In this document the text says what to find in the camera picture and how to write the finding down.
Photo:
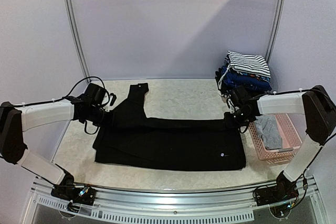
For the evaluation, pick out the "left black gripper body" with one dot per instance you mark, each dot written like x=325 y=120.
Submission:
x=96 y=117

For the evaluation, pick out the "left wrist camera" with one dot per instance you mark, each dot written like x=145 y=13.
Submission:
x=111 y=100

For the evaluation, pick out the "blue orange patterned shorts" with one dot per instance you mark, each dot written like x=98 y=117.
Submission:
x=260 y=77

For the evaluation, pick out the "left aluminium corner post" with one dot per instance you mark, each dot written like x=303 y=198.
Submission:
x=76 y=39

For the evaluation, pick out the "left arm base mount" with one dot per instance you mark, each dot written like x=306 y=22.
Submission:
x=70 y=191

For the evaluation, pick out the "black printed folded garment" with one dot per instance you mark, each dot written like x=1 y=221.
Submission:
x=224 y=90

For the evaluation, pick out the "aluminium corner post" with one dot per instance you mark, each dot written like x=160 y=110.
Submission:
x=76 y=39
x=274 y=30

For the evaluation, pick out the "aluminium front rail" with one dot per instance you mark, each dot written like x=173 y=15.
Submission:
x=230 y=205

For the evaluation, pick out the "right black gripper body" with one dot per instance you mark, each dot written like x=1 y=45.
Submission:
x=230 y=120

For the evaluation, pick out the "grey garment in basket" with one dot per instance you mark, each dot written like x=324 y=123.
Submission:
x=267 y=130

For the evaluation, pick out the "right aluminium corner post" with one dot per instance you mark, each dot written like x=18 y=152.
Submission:
x=274 y=30

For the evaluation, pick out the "black white striped shirt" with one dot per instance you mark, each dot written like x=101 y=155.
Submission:
x=251 y=64

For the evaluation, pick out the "pink plastic laundry basket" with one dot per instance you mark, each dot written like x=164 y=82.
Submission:
x=290 y=139

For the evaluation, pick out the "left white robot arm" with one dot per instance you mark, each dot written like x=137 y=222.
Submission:
x=16 y=119

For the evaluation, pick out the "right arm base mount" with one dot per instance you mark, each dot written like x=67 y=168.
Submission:
x=284 y=189

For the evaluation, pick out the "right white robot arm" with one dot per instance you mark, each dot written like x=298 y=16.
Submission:
x=313 y=113

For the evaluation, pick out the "dark blue folded garment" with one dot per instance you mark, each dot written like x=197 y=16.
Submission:
x=233 y=79

